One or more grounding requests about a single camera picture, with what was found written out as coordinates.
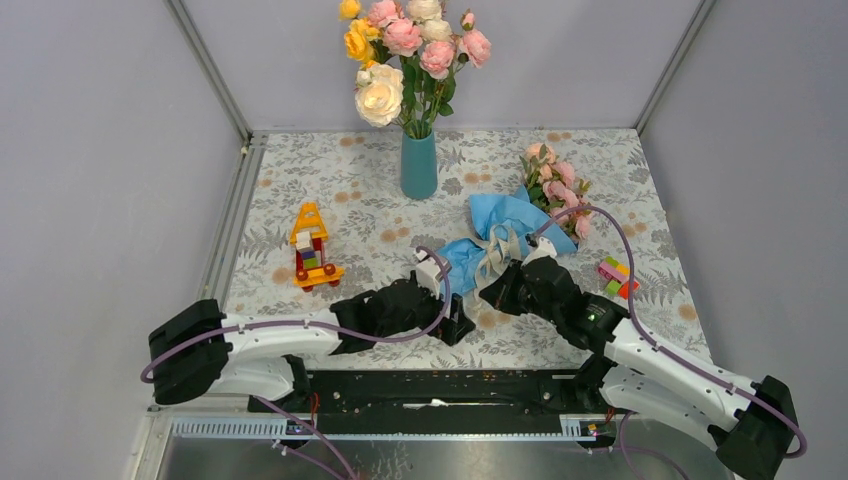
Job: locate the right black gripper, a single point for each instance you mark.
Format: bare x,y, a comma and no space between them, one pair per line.
499,293

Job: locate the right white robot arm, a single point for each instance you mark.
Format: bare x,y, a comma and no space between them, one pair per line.
748,424

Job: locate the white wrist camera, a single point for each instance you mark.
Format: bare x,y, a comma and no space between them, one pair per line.
430,271
540,247

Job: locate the blue wrapping paper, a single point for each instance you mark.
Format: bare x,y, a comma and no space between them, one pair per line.
500,223

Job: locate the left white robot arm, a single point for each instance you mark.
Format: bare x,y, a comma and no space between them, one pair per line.
202,350

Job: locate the floral patterned table mat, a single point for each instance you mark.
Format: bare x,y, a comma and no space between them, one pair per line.
328,221

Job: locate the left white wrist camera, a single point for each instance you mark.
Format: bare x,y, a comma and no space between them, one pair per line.
430,271

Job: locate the pink flowers bunch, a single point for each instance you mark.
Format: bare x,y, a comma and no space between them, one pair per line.
551,181

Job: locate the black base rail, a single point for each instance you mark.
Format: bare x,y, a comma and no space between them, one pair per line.
433,403

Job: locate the yellow red toy block car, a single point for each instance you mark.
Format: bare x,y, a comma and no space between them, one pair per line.
308,238

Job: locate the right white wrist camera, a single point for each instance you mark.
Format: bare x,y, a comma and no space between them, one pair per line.
540,247

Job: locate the flower bouquet in vase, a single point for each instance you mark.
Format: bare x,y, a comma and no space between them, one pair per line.
409,56

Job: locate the colourful stacked toy bricks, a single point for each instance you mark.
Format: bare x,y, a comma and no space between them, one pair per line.
616,276

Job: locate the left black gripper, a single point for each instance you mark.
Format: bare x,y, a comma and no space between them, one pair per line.
460,326

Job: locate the teal ceramic vase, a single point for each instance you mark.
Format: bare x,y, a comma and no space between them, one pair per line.
418,171

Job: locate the cream ribbon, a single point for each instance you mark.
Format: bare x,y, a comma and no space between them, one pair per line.
502,246

